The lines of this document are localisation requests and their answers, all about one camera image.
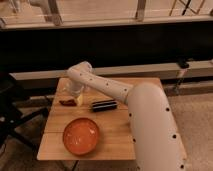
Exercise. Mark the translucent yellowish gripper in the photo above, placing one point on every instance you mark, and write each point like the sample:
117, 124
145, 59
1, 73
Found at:
79, 100

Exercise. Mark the dried red chili pepper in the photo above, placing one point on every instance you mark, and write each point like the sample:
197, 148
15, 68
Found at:
70, 102

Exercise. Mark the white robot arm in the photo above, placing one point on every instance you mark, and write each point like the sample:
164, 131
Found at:
157, 143

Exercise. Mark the clear plastic cup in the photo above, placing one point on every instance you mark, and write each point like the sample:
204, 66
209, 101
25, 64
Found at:
67, 87

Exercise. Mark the wooden folding table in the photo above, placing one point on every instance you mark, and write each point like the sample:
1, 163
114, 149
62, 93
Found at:
115, 139

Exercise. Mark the orange round bowl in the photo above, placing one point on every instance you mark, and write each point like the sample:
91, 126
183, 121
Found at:
81, 136

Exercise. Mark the black chair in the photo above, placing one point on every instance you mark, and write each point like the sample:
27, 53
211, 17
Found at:
10, 116

